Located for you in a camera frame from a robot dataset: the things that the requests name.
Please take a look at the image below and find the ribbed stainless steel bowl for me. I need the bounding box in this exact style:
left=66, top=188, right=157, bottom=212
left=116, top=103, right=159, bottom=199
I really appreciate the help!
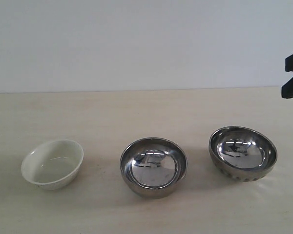
left=209, top=126, right=278, bottom=182

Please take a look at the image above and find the smooth stainless steel bowl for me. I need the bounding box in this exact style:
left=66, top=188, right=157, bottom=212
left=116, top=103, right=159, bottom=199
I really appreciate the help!
left=120, top=137, right=188, bottom=199

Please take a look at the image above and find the white ceramic floral bowl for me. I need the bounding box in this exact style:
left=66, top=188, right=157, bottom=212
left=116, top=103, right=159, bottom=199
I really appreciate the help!
left=21, top=139, right=84, bottom=190

